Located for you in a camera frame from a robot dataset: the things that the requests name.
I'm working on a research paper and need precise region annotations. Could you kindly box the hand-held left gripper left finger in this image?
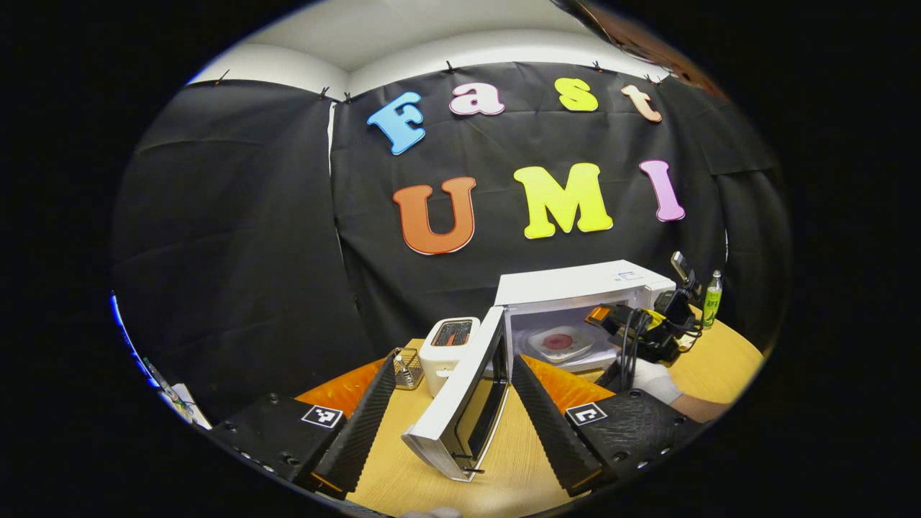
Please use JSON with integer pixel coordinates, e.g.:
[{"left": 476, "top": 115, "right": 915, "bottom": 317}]
[{"left": 209, "top": 358, "right": 400, "bottom": 500}]

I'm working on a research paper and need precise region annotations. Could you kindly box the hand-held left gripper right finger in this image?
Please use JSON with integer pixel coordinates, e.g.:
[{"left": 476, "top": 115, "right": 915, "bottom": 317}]
[{"left": 511, "top": 354, "right": 709, "bottom": 497}]

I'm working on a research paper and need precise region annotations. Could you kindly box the white square food plate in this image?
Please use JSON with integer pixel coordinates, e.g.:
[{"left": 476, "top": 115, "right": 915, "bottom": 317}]
[{"left": 529, "top": 325, "right": 598, "bottom": 363}]

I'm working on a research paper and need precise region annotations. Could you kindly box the white microwave oven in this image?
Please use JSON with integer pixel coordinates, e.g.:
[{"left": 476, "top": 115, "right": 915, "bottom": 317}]
[{"left": 401, "top": 259, "right": 677, "bottom": 483}]

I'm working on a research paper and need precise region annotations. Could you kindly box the green drink bottle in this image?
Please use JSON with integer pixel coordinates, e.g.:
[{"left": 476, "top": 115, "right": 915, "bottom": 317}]
[{"left": 703, "top": 270, "right": 723, "bottom": 330}]

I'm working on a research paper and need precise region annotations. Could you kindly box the white toaster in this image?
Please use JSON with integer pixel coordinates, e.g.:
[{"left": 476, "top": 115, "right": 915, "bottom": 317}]
[{"left": 419, "top": 317, "right": 481, "bottom": 399}]

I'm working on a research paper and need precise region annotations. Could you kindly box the white sheet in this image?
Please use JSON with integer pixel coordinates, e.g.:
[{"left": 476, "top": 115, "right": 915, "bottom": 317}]
[{"left": 167, "top": 381, "right": 214, "bottom": 431}]

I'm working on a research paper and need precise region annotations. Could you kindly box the black backdrop cloth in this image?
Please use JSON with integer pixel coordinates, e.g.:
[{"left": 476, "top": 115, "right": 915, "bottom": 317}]
[{"left": 112, "top": 61, "right": 792, "bottom": 425}]

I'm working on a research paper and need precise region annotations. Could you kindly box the dark brown blurred object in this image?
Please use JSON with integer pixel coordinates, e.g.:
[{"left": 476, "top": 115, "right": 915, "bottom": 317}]
[{"left": 550, "top": 0, "right": 729, "bottom": 100}]

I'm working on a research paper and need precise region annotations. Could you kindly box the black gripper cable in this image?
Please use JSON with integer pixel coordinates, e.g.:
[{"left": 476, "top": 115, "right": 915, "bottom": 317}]
[{"left": 601, "top": 308, "right": 646, "bottom": 393}]

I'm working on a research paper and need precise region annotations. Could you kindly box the small wire basket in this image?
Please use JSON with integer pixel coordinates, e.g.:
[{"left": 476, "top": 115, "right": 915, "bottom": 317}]
[{"left": 392, "top": 347, "right": 425, "bottom": 391}]

